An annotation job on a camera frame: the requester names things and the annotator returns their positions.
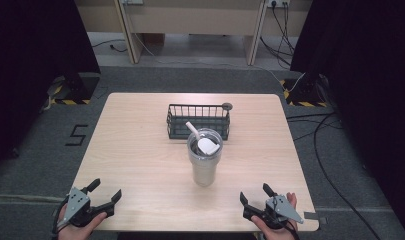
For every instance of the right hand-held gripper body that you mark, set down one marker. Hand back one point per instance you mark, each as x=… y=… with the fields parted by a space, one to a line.
x=280 y=207

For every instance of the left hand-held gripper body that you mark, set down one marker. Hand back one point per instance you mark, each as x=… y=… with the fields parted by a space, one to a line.
x=77 y=204

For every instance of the clear tumbler with white straw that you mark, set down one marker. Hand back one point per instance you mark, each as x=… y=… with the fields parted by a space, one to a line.
x=203 y=166

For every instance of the person's right hand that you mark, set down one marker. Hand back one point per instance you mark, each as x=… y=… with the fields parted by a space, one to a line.
x=273 y=233

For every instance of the person's left hand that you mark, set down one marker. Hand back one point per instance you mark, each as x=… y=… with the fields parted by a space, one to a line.
x=75 y=233

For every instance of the grey tape strip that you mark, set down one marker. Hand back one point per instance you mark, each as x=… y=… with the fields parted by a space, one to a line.
x=315 y=216

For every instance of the round grey disc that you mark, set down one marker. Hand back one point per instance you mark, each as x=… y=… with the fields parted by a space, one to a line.
x=227 y=106

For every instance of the black stand base striped tape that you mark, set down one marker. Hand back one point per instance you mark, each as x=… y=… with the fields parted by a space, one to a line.
x=80 y=86
x=303 y=91

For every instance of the black curtain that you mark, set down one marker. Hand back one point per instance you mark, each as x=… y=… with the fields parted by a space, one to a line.
x=366 y=83
x=26 y=66

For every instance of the beige wooden desk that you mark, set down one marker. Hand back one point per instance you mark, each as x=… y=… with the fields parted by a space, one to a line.
x=196 y=20

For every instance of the white wall socket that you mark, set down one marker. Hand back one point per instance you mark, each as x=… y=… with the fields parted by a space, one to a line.
x=278 y=2

